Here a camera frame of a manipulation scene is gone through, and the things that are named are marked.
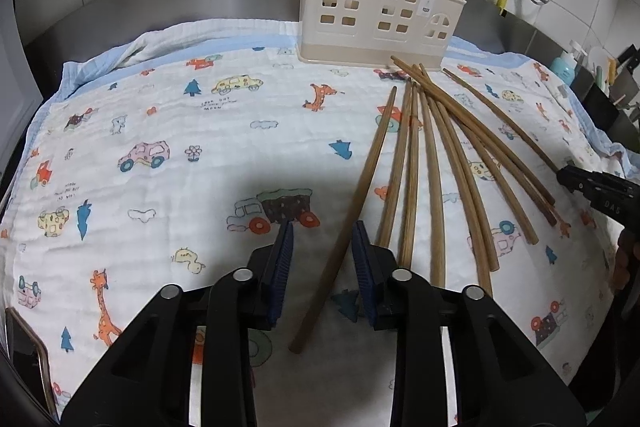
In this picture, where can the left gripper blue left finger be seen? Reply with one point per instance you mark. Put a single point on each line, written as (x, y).
(280, 263)

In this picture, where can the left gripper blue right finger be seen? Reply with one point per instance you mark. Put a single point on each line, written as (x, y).
(365, 266)

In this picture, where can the wooden chopstick two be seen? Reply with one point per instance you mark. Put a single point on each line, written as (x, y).
(390, 205)

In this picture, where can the wooden chopstick one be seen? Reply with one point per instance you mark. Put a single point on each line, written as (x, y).
(339, 249)

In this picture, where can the wooden chopstick three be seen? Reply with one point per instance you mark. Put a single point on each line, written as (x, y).
(412, 189)

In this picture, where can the wooden chopstick four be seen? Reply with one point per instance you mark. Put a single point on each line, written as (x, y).
(438, 238)

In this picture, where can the wooden chopstick seven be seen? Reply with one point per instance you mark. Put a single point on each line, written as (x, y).
(493, 166)

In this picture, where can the wooden chopstick six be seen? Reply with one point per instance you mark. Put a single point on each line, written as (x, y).
(483, 244)

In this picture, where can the wooden chopstick five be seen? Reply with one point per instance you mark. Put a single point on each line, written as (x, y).
(483, 277)

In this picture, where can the wooden chopstick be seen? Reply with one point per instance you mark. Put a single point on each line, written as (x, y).
(505, 118)

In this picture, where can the person right hand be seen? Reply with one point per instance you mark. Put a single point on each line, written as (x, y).
(627, 249)

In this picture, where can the black utensil cup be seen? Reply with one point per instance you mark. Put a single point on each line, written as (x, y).
(604, 114)

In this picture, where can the teal soap pump bottle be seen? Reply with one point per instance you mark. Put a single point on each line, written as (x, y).
(564, 65)

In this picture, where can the cartoon print white cloth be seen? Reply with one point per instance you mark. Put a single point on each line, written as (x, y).
(169, 159)

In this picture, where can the beige plastic utensil holder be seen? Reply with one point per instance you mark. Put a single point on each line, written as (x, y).
(370, 32)

